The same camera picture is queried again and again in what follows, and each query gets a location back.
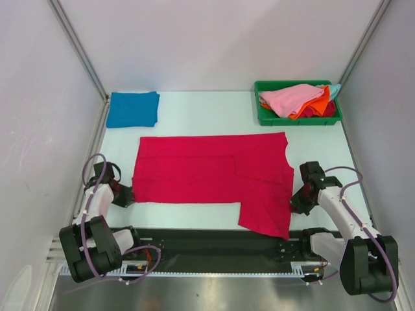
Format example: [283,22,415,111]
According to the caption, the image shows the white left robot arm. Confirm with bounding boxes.
[59,162,143,283]

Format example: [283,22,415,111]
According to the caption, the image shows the aluminium frame post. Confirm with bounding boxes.
[47,0,109,102]
[338,0,394,85]

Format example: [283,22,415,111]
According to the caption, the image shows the aluminium front rail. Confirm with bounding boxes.
[46,236,66,263]

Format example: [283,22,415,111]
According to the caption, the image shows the magenta t shirt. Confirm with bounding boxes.
[132,132,294,240]

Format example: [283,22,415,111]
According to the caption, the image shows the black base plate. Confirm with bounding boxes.
[134,228,326,275]

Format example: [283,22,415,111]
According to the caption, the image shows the dark red t shirt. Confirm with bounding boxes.
[299,100,337,118]

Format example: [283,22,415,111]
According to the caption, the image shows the left aluminium frame post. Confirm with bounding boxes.
[47,0,109,102]

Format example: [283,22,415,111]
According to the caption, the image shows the light blue t shirt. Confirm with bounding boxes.
[317,84,342,100]

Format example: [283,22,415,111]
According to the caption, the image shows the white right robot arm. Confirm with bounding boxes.
[290,161,399,303]

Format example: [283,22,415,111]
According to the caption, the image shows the orange t shirt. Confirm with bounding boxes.
[260,87,330,120]

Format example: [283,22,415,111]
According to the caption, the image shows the green plastic bin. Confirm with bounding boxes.
[254,80,342,126]

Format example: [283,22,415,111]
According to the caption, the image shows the slotted cable duct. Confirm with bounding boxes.
[60,261,325,279]

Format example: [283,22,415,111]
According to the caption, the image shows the folded blue t shirt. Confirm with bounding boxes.
[106,91,160,128]

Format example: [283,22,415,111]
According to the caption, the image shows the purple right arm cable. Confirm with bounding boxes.
[304,166,399,302]

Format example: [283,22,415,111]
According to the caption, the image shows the right aluminium frame post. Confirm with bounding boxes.
[338,0,394,85]

